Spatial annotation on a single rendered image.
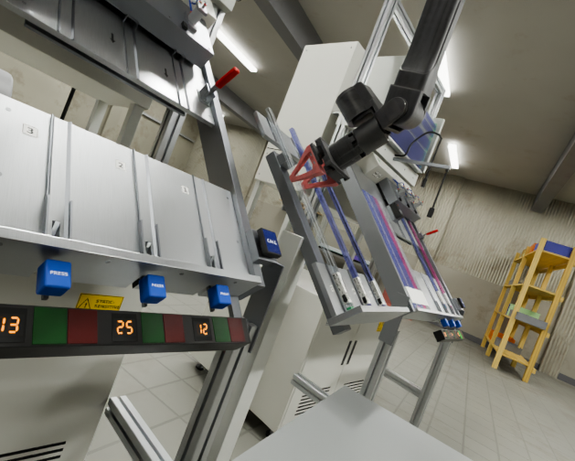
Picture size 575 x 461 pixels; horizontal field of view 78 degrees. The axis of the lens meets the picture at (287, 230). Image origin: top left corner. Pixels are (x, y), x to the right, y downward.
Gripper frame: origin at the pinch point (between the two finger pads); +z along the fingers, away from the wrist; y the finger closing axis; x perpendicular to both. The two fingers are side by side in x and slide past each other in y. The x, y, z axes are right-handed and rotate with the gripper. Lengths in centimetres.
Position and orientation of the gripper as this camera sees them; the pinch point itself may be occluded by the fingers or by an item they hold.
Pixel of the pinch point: (299, 181)
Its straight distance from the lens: 76.7
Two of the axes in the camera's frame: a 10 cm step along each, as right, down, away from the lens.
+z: -8.0, 4.7, 3.8
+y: -5.1, -2.0, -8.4
